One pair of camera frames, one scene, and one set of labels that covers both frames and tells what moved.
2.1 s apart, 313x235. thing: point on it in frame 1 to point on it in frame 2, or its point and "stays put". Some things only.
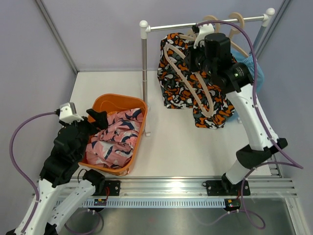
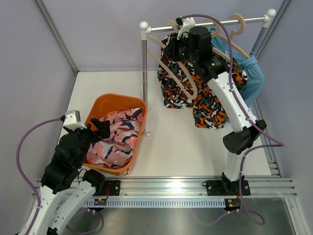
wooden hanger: [167, 46] to [193, 95]
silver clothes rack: [145, 28] stays put
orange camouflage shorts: [181, 87] stays put
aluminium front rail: [194, 188] stays put
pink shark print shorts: [113, 146] stays put
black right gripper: [191, 53] to [170, 50]
